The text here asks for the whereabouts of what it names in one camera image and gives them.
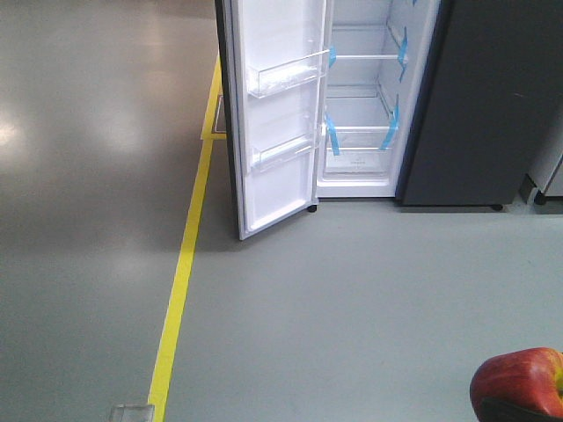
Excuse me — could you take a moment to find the fridge door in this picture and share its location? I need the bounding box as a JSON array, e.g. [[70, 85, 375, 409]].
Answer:
[[216, 1, 333, 240]]

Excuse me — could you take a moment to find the clear fridge crisper drawer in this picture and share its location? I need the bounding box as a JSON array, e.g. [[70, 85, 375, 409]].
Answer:
[[325, 131, 393, 176]]

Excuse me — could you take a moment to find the red yellow apple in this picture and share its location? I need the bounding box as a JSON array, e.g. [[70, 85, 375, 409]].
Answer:
[[469, 347, 562, 421]]

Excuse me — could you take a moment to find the clear lower door bin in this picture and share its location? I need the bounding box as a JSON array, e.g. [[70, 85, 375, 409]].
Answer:
[[250, 134, 319, 171]]

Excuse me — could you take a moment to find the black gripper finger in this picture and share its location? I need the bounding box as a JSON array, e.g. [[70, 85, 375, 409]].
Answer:
[[479, 397, 562, 422]]

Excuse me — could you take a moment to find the clear middle door bin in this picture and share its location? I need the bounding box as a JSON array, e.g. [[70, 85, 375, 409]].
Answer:
[[245, 49, 330, 98]]

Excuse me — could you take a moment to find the clear door bin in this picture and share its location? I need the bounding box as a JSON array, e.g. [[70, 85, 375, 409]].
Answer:
[[250, 134, 319, 171], [245, 49, 330, 98]]

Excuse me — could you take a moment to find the grey side-by-side fridge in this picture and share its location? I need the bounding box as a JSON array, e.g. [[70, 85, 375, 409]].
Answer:
[[214, 0, 563, 241]]

